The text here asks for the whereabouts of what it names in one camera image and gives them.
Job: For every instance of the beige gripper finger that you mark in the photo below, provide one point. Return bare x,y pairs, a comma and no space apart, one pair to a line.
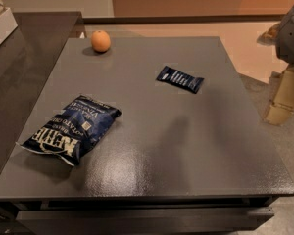
281,107

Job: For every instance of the dark blue rxbar wrapper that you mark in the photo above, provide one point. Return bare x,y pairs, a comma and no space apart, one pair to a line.
180,79

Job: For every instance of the blue kettle chips bag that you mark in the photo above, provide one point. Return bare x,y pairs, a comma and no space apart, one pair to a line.
75,131

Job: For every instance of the orange fruit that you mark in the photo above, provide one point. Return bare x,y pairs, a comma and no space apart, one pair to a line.
100,41

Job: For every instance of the dark side counter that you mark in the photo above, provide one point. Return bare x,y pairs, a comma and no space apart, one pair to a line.
27,57

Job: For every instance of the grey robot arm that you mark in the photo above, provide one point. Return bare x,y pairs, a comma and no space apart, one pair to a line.
285,38

